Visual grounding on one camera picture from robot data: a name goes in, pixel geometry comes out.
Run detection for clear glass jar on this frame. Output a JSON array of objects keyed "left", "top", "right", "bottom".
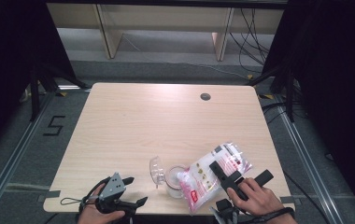
[{"left": 164, "top": 163, "right": 188, "bottom": 200}]

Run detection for black metal stand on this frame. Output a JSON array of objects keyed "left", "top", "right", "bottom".
[
  {"left": 246, "top": 63, "right": 299, "bottom": 123},
  {"left": 28, "top": 60, "right": 88, "bottom": 123}
]

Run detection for hanging black cables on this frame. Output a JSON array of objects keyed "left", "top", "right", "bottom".
[{"left": 229, "top": 7, "right": 273, "bottom": 75}]

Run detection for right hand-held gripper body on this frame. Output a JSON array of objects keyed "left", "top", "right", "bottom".
[{"left": 209, "top": 169, "right": 275, "bottom": 224}]

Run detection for black cord loop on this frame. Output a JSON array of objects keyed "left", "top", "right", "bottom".
[{"left": 60, "top": 195, "right": 88, "bottom": 206}]

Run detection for person's left hand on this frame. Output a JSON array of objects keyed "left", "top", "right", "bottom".
[{"left": 77, "top": 183, "right": 127, "bottom": 224}]

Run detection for black curtain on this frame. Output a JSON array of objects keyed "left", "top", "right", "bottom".
[
  {"left": 0, "top": 0, "right": 76, "bottom": 161},
  {"left": 261, "top": 0, "right": 355, "bottom": 220}
]

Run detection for black wrist strap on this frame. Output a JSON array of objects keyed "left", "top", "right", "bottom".
[{"left": 243, "top": 206, "right": 295, "bottom": 224}]

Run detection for clear plastic jar lid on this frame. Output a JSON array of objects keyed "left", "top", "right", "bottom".
[{"left": 149, "top": 155, "right": 167, "bottom": 189}]

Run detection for red and white snack pouch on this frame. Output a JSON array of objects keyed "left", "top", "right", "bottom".
[{"left": 177, "top": 142, "right": 254, "bottom": 217}]

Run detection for aluminium floor rail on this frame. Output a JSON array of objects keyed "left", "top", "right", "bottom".
[
  {"left": 0, "top": 89, "right": 57, "bottom": 219},
  {"left": 273, "top": 95, "right": 339, "bottom": 224}
]

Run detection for grey tape strip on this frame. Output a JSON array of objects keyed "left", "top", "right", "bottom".
[
  {"left": 36, "top": 189, "right": 62, "bottom": 203},
  {"left": 279, "top": 195, "right": 302, "bottom": 205}
]

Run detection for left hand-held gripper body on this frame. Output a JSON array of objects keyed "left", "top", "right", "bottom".
[{"left": 94, "top": 171, "right": 137, "bottom": 217}]

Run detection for black floor cable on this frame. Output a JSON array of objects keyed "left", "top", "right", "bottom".
[{"left": 282, "top": 170, "right": 333, "bottom": 224}]

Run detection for person's right hand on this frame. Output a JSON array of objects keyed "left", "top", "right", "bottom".
[{"left": 226, "top": 176, "right": 285, "bottom": 217}]

